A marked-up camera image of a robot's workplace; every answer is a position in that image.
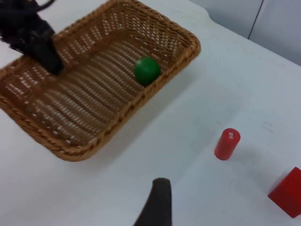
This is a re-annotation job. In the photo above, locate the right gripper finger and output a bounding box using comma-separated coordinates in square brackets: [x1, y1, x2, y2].
[133, 178, 173, 226]

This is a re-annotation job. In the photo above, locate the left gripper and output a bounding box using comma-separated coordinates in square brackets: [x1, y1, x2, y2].
[0, 0, 64, 75]

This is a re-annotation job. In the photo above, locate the pale brown wicker basket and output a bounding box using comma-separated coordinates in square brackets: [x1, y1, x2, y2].
[0, 0, 202, 162]

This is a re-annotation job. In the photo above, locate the green ball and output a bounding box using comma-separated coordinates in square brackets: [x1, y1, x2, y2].
[134, 57, 161, 86]

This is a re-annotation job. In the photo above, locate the red cylinder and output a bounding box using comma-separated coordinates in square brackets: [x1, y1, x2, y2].
[214, 128, 241, 161]

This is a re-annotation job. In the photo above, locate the red cube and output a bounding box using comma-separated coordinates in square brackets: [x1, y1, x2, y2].
[268, 167, 301, 218]

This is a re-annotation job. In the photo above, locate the black cable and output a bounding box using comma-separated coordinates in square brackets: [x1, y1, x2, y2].
[35, 0, 58, 12]

